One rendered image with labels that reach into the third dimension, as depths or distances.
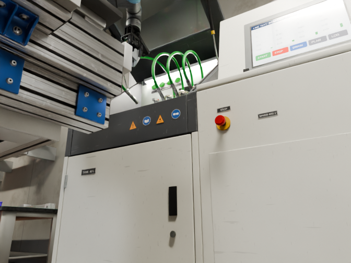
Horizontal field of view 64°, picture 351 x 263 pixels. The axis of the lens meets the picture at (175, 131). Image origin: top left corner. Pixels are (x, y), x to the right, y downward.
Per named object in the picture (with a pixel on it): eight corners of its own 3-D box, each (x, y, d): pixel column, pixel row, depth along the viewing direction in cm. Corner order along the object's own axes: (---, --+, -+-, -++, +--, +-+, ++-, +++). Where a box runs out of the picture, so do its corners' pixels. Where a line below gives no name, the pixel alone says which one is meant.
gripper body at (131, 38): (119, 46, 139) (121, 26, 143) (130, 55, 146) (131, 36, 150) (132, 42, 136) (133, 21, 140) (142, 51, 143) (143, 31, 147)
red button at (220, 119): (212, 128, 95) (211, 114, 96) (217, 131, 98) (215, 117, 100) (226, 125, 92) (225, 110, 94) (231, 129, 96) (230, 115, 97)
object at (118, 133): (70, 155, 132) (73, 123, 138) (77, 157, 136) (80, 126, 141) (187, 132, 104) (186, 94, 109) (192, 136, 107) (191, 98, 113)
